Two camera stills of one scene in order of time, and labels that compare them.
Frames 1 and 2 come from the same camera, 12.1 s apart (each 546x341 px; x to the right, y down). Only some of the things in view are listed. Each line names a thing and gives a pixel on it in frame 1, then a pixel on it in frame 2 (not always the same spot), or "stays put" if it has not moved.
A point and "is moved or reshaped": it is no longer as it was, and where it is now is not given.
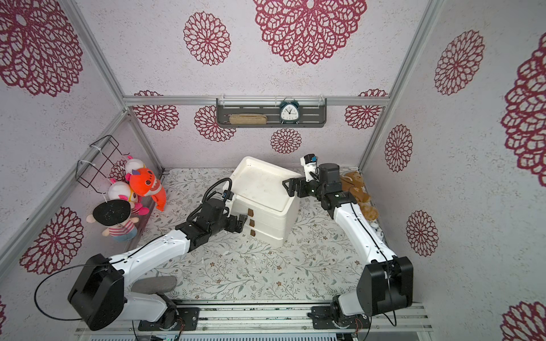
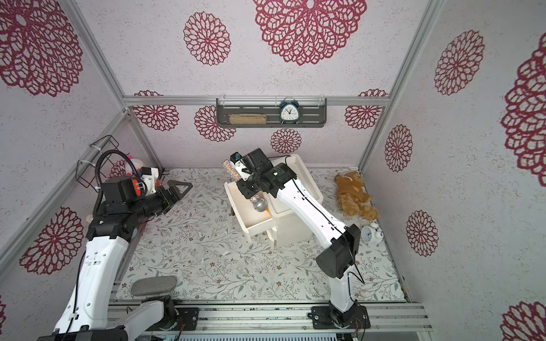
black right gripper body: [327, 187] → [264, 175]
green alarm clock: [289, 111] stays put
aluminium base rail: [271, 317] stays put
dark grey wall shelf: [312, 113] stays put
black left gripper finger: [242, 219] → [173, 191]
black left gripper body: [228, 223] → [151, 204]
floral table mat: [318, 261] stays put
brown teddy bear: [352, 182] stays put
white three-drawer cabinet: [259, 193] is moved or reshaped
